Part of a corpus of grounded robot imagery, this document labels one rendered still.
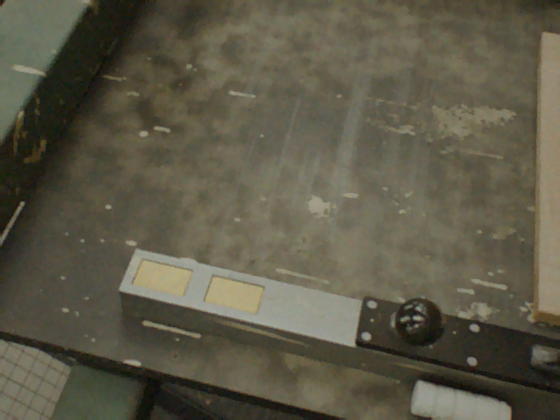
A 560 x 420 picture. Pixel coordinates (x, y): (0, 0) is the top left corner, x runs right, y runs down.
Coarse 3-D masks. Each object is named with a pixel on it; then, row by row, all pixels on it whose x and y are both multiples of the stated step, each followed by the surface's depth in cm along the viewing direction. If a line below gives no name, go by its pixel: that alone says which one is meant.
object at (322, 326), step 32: (160, 256) 74; (128, 288) 72; (192, 288) 72; (288, 288) 72; (160, 320) 74; (192, 320) 72; (224, 320) 70; (256, 320) 69; (288, 320) 69; (320, 320) 69; (352, 320) 69; (288, 352) 72; (320, 352) 70; (352, 352) 69; (448, 384) 68; (480, 384) 67; (512, 384) 65
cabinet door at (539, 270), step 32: (544, 32) 99; (544, 64) 95; (544, 96) 92; (544, 128) 88; (544, 160) 85; (544, 192) 82; (544, 224) 79; (544, 256) 77; (544, 288) 74; (544, 320) 74
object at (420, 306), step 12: (408, 300) 58; (420, 300) 57; (396, 312) 58; (408, 312) 57; (420, 312) 56; (432, 312) 56; (396, 324) 57; (408, 324) 56; (420, 324) 56; (432, 324) 56; (444, 324) 57; (408, 336) 56; (420, 336) 56; (432, 336) 56; (420, 348) 57
